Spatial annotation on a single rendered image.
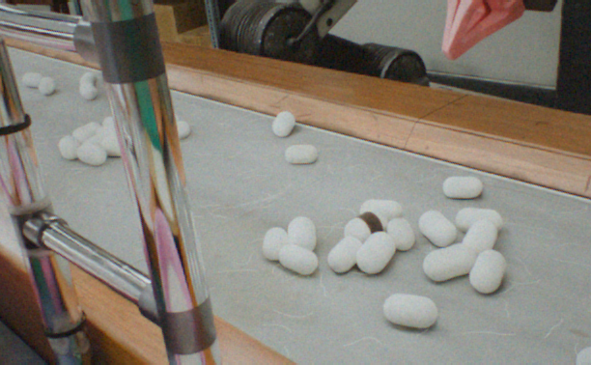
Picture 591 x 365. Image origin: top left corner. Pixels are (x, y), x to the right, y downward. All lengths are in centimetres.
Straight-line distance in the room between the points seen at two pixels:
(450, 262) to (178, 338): 24
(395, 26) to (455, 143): 245
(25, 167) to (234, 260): 20
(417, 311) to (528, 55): 243
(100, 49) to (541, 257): 36
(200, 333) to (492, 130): 43
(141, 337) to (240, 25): 82
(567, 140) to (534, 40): 217
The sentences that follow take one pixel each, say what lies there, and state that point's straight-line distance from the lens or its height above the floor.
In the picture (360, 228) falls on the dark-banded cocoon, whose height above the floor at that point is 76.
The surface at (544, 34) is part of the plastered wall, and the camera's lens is 280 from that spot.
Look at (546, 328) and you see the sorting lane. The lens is 47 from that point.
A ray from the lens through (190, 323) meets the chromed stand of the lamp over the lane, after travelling 31.
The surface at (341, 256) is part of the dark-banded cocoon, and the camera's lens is 51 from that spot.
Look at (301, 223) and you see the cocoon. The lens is 55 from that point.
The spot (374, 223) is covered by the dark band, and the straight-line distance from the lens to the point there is 54.
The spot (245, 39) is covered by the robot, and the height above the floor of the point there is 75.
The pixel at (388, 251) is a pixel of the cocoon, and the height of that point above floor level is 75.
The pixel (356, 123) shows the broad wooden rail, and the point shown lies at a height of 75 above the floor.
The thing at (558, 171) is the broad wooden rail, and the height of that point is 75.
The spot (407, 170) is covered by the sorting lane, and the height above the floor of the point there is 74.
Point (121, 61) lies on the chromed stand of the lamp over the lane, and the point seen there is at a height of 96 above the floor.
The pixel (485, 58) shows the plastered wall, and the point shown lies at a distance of 293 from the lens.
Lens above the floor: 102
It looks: 25 degrees down
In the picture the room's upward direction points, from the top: 7 degrees counter-clockwise
